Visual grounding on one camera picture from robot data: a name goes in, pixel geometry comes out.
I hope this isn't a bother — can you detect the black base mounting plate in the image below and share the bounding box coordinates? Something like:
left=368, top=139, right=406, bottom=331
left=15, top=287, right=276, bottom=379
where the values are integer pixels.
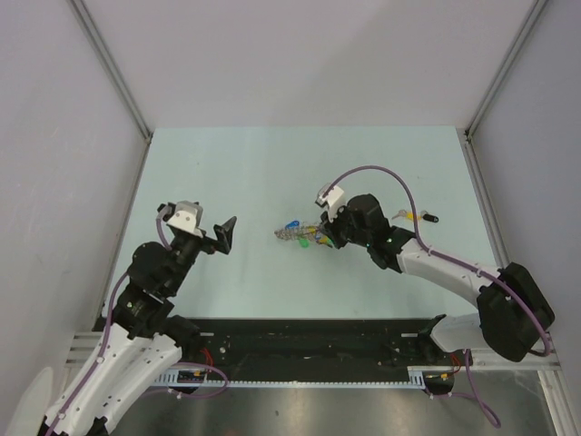
left=188, top=318, right=464, bottom=367

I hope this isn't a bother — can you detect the right aluminium frame post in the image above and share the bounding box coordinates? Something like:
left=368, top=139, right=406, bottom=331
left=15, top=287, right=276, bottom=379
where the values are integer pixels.
left=464, top=0, right=551, bottom=140

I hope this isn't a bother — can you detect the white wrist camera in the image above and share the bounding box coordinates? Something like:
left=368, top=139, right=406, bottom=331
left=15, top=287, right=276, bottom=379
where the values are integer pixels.
left=315, top=183, right=347, bottom=223
left=157, top=201, right=205, bottom=238

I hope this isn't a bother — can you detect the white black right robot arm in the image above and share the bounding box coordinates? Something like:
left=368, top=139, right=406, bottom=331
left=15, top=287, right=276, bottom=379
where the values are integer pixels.
left=316, top=188, right=555, bottom=364

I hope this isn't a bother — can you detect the left aluminium frame post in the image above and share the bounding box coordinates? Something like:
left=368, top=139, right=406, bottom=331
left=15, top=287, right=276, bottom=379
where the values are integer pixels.
left=66, top=0, right=153, bottom=144

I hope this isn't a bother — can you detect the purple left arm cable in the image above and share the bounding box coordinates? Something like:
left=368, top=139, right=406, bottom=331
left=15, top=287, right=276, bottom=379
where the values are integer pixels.
left=44, top=213, right=228, bottom=436

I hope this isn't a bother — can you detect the metal band with key rings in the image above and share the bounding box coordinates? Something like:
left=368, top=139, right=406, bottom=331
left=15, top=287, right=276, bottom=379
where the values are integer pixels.
left=274, top=224, right=330, bottom=244

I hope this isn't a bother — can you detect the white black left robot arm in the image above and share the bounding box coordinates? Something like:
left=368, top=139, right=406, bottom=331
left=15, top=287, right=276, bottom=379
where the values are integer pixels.
left=38, top=211, right=237, bottom=435

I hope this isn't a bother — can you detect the silver key with yellow tag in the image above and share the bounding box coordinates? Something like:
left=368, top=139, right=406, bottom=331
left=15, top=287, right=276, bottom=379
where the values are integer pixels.
left=392, top=210, right=408, bottom=220

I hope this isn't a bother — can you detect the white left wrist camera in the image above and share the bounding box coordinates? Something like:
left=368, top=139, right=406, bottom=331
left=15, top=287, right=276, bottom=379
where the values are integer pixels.
left=157, top=201, right=205, bottom=238

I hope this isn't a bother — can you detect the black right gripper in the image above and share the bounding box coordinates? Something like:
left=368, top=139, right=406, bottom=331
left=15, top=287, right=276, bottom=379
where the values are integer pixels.
left=321, top=203, right=371, bottom=250

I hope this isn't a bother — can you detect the white slotted cable duct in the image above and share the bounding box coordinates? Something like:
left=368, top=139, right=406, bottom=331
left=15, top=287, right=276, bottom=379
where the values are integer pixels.
left=152, top=366, right=456, bottom=390

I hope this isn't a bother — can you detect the aluminium frame post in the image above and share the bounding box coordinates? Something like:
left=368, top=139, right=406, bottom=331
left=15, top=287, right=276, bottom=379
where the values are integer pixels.
left=464, top=0, right=551, bottom=140
left=66, top=0, right=153, bottom=144

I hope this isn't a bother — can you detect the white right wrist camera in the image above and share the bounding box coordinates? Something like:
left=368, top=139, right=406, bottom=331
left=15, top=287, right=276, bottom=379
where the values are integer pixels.
left=315, top=183, right=347, bottom=223

